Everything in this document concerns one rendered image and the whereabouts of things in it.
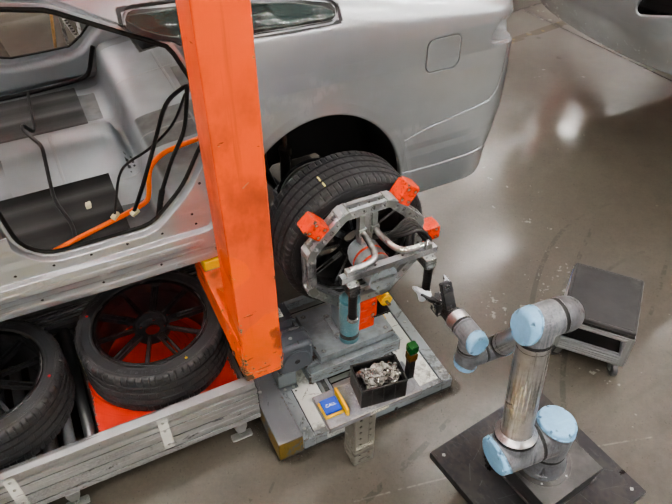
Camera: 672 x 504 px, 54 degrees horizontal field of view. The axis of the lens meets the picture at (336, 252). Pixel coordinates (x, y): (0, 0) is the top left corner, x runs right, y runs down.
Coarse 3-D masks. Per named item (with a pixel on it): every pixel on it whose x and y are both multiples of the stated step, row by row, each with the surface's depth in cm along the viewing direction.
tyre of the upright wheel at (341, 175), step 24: (312, 168) 271; (336, 168) 268; (360, 168) 268; (384, 168) 274; (288, 192) 272; (312, 192) 263; (336, 192) 259; (360, 192) 264; (288, 216) 267; (288, 240) 267; (288, 264) 272
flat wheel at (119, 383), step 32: (128, 288) 312; (160, 288) 318; (192, 288) 313; (96, 320) 298; (128, 320) 300; (160, 320) 306; (96, 352) 284; (128, 352) 289; (192, 352) 284; (224, 352) 303; (96, 384) 287; (128, 384) 276; (160, 384) 278; (192, 384) 289
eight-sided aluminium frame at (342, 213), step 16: (384, 192) 266; (336, 208) 259; (352, 208) 258; (368, 208) 260; (384, 208) 264; (400, 208) 268; (336, 224) 257; (320, 240) 259; (416, 240) 286; (304, 256) 264; (304, 272) 273; (400, 272) 295; (304, 288) 279; (320, 288) 284; (368, 288) 299; (336, 304) 289
